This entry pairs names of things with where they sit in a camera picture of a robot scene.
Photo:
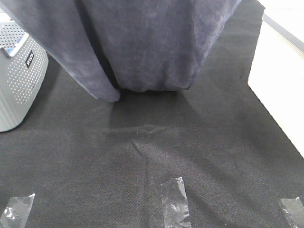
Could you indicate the black table cloth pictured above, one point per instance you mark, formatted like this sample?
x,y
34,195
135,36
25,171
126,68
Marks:
x,y
96,164

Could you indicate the clear tape strip left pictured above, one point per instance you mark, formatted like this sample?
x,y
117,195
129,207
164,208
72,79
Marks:
x,y
17,211

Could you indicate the grey perforated laundry basket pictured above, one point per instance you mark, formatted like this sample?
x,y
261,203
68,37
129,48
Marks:
x,y
21,73

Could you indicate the grey-blue terry towel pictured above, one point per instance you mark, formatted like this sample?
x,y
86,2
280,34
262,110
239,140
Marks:
x,y
139,45

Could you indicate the clear tape strip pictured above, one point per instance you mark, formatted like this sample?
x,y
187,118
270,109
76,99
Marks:
x,y
17,211
293,211
175,204

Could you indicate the clear tape strip right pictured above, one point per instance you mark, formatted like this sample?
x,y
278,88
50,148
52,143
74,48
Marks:
x,y
293,211

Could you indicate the light blue cloth in basket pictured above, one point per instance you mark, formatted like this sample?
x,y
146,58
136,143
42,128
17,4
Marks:
x,y
11,45

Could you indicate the clear tape strip middle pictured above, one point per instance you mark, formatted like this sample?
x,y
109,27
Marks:
x,y
175,204

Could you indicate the white box with grey rim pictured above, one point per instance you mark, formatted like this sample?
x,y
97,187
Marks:
x,y
277,72

